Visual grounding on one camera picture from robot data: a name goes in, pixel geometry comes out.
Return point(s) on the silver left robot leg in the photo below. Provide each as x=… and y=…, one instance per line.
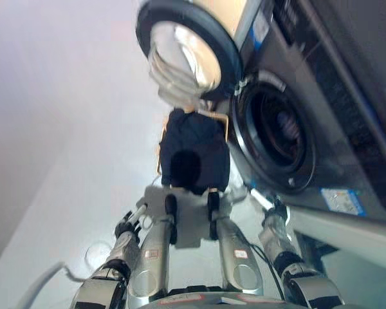
x=154, y=257

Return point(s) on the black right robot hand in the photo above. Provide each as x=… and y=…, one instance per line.
x=275, y=207

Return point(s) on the silver right robot leg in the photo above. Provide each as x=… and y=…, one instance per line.
x=235, y=254

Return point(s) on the silver robot leg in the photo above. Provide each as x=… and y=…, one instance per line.
x=235, y=254
x=154, y=257

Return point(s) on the black left robot foot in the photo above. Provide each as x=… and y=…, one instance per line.
x=170, y=204

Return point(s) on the woven wicker laundry basket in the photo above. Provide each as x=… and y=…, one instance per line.
x=226, y=127

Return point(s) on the black garment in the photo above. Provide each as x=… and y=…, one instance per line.
x=196, y=141

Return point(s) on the black robot foot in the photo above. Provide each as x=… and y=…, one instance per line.
x=213, y=201
x=170, y=204

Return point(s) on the grey robot torso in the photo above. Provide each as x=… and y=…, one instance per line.
x=218, y=299

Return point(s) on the grey front-load washing machine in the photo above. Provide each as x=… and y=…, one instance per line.
x=308, y=145

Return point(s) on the white blue energy label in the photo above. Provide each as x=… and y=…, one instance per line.
x=341, y=201

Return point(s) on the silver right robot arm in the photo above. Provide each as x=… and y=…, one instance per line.
x=296, y=270

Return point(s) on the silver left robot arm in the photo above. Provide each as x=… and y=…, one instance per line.
x=99, y=283

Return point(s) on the round black washer door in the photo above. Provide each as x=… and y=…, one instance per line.
x=225, y=48

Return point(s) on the small blue sticker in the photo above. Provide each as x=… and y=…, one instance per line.
x=259, y=29

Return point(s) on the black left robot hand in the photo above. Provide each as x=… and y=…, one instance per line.
x=128, y=223

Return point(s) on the black right robot foot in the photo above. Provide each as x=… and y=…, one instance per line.
x=213, y=201

